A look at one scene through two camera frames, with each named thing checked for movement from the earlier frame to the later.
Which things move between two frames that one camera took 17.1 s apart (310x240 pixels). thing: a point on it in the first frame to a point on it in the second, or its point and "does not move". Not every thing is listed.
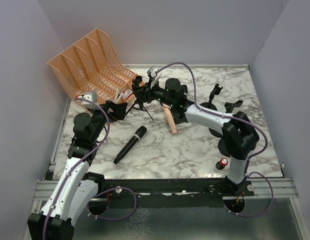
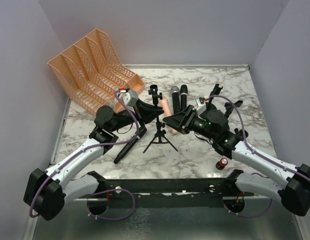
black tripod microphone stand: (139, 94) to (160, 128)
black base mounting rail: (171, 193) does not move
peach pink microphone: (169, 111) does not move
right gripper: (143, 91) to (187, 118)
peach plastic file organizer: (90, 66) does not move
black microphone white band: (138, 135) does not move
